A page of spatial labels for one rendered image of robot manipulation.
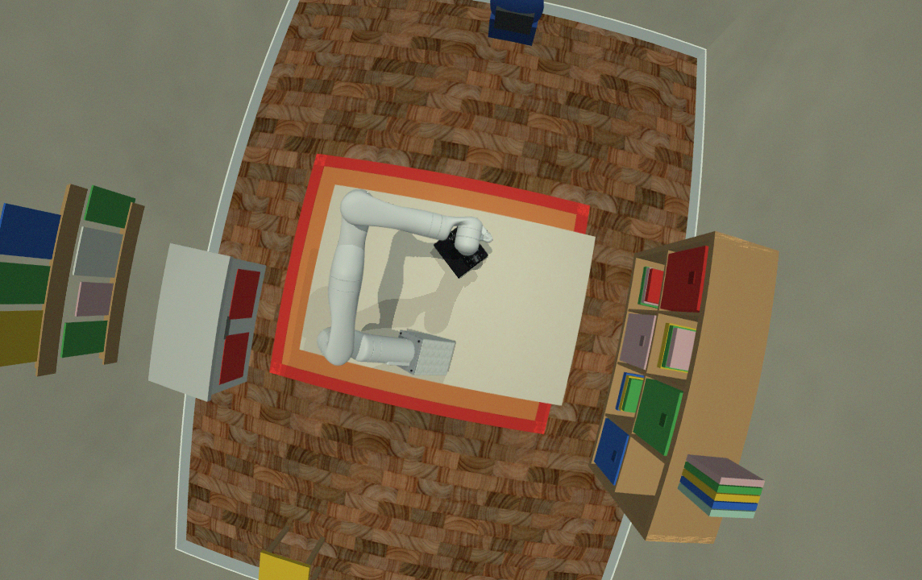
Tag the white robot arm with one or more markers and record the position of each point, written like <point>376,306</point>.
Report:
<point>360,211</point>

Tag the black lighting desk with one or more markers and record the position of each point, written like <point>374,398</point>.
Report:
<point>454,259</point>

